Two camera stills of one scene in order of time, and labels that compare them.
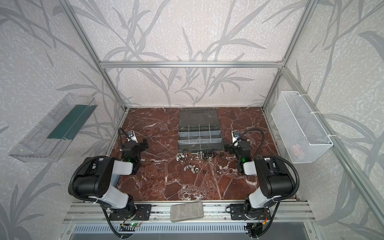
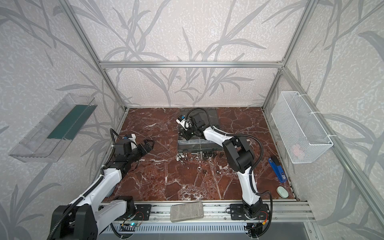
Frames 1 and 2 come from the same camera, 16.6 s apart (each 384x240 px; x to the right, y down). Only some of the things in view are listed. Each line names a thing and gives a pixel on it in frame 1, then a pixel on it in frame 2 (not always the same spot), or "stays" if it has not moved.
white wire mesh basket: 303,138 stays
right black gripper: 231,148 to 186,130
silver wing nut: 180,156 stays
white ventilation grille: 161,228 stays
